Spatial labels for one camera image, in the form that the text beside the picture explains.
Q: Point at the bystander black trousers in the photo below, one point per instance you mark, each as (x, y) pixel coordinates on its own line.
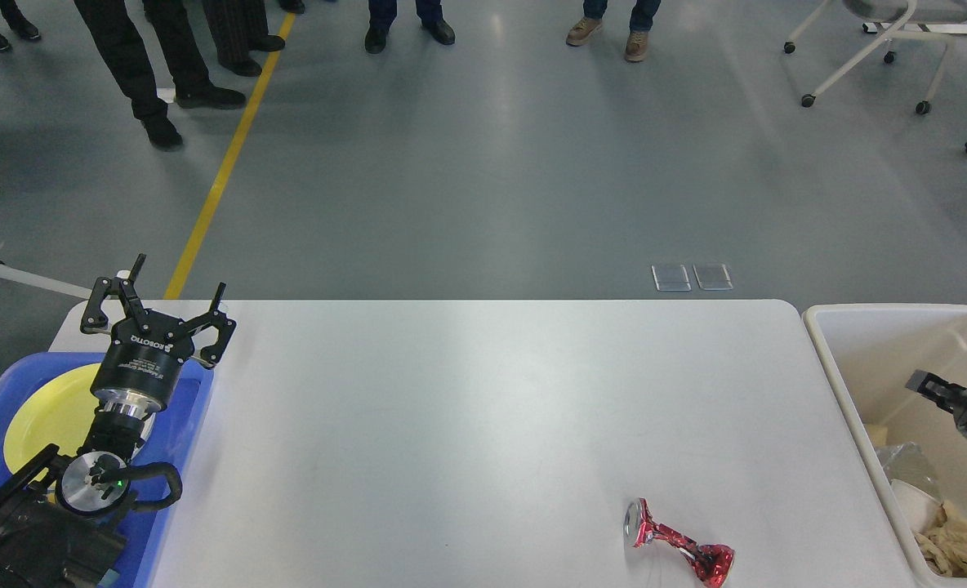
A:
(237, 28)
(124, 53)

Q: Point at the right floor socket plate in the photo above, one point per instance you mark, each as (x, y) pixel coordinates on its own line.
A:
(713, 277)

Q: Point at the yellow plastic plate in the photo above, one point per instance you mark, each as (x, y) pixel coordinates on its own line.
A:
(60, 412)

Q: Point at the bystander black trousers left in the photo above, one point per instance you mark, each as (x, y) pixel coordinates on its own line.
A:
(124, 53)

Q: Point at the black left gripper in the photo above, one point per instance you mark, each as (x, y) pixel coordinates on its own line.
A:
(140, 367)

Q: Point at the white pink plate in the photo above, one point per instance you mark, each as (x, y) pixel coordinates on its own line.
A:
(147, 426)

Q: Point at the bystander dark blue trousers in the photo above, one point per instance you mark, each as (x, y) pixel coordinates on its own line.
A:
(383, 13)

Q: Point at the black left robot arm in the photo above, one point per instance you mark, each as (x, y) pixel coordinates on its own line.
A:
(60, 515)

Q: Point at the white paper cup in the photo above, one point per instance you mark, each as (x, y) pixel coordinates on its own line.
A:
(919, 509)

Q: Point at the aluminium foil tray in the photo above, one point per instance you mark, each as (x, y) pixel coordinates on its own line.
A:
(908, 463)

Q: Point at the white rolling chair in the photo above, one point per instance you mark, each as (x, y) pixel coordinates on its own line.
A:
(886, 25)

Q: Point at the floor socket plate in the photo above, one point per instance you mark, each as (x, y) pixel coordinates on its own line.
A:
(713, 277)
(671, 278)

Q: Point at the white waste bin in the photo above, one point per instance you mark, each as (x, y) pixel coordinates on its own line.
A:
(869, 351)

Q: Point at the left floor socket plate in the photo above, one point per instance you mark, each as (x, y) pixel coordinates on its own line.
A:
(671, 278)

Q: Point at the brown paper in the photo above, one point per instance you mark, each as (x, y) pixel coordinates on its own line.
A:
(944, 543)

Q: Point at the brown paper bag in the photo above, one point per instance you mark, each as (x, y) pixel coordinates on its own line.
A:
(877, 434)

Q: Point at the bystander black trousers middle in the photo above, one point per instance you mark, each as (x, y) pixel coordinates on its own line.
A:
(237, 28)

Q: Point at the red foil wrapper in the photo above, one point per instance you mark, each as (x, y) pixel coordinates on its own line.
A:
(711, 563)

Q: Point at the blue plastic tray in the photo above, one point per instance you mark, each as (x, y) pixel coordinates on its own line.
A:
(175, 428)

